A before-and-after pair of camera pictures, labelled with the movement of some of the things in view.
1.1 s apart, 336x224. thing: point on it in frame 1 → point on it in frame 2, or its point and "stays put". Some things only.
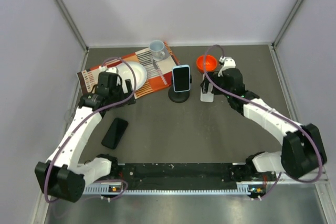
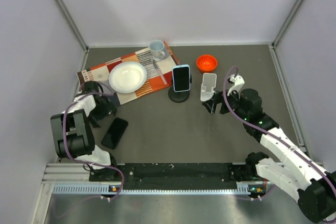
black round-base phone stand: [180, 97] stays put
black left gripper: [124, 96] → [109, 108]
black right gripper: [213, 76] → [218, 97]
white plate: [125, 73] stays put
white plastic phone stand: [209, 96] stays put
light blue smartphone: [181, 78] stays put
